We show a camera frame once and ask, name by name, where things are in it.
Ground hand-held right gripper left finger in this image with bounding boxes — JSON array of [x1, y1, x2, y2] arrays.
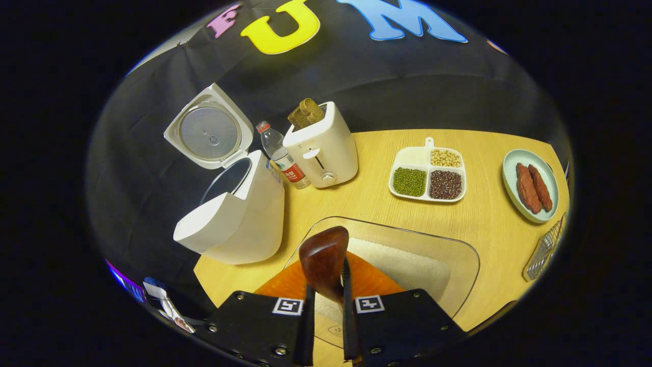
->
[[196, 250, 316, 367]]

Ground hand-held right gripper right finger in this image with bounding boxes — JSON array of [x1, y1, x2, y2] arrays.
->
[[340, 252, 467, 367]]

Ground white rice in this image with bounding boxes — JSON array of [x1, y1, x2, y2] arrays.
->
[[313, 237, 451, 327]]

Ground clear plastic rice container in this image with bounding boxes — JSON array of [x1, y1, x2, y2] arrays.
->
[[283, 216, 481, 350]]

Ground brown wooden spoon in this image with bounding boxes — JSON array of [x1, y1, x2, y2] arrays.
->
[[299, 226, 350, 309]]

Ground white rice cooker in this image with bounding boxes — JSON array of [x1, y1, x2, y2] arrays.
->
[[163, 83, 286, 266]]

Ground metal wire chopstick holder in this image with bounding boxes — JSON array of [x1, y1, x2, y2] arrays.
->
[[522, 213, 567, 282]]

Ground white and blue object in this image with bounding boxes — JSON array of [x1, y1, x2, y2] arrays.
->
[[104, 260, 197, 334]]

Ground green mung beans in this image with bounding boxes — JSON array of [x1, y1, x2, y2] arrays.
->
[[392, 167, 427, 197]]

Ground dark red beans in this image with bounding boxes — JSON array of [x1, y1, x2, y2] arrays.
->
[[429, 170, 463, 199]]

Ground white divided dish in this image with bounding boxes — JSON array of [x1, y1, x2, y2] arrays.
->
[[388, 137, 467, 203]]

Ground yellow soybeans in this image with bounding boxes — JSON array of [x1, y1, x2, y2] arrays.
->
[[430, 149, 461, 168]]

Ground clear water bottle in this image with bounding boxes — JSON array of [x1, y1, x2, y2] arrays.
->
[[256, 120, 311, 190]]

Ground red meat slice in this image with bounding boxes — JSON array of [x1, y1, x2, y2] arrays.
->
[[528, 164, 553, 212], [516, 163, 542, 215]]

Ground white toaster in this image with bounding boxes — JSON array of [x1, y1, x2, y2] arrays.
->
[[283, 101, 359, 189]]

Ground pale green plate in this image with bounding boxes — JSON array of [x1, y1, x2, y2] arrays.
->
[[502, 148, 560, 225]]

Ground brown bread slices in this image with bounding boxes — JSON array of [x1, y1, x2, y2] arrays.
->
[[288, 98, 325, 129]]

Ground black backdrop cloth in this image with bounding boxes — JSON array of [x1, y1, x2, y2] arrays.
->
[[87, 0, 571, 319]]

